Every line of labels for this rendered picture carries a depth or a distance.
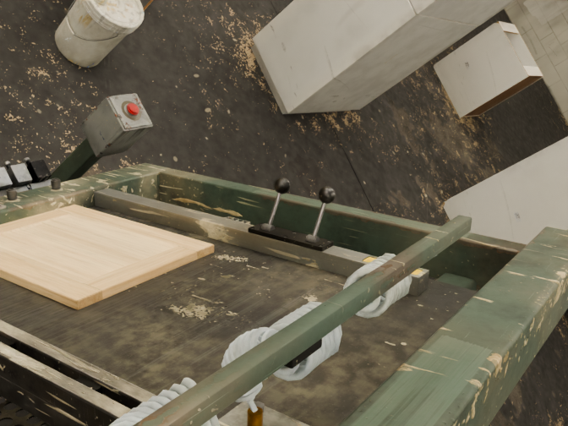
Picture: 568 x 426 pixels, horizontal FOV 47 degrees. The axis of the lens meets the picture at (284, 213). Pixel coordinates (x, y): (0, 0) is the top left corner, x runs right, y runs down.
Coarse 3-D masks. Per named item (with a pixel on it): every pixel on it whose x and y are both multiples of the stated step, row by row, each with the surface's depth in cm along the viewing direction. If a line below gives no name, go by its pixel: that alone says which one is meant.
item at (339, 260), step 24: (96, 192) 176; (120, 192) 177; (144, 216) 167; (168, 216) 162; (192, 216) 158; (216, 216) 158; (240, 240) 150; (264, 240) 145; (312, 264) 139; (336, 264) 135; (360, 264) 132
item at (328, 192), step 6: (324, 192) 140; (330, 192) 140; (324, 198) 140; (330, 198) 140; (324, 204) 141; (324, 210) 141; (318, 216) 141; (318, 222) 141; (318, 228) 141; (312, 234) 141; (306, 240) 140; (312, 240) 140; (318, 240) 140
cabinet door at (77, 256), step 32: (32, 224) 156; (64, 224) 157; (96, 224) 158; (128, 224) 158; (0, 256) 136; (32, 256) 137; (64, 256) 138; (96, 256) 138; (128, 256) 138; (160, 256) 138; (192, 256) 140; (32, 288) 124; (64, 288) 121; (96, 288) 122
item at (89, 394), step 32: (0, 320) 97; (0, 352) 89; (32, 352) 91; (64, 352) 89; (0, 384) 90; (32, 384) 85; (64, 384) 82; (96, 384) 83; (128, 384) 82; (64, 416) 82; (96, 416) 78; (224, 416) 70; (256, 416) 65
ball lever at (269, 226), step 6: (276, 180) 148; (282, 180) 147; (276, 186) 147; (282, 186) 147; (288, 186) 147; (282, 192) 147; (276, 198) 148; (276, 204) 148; (270, 216) 147; (270, 222) 147; (264, 228) 147; (270, 228) 146
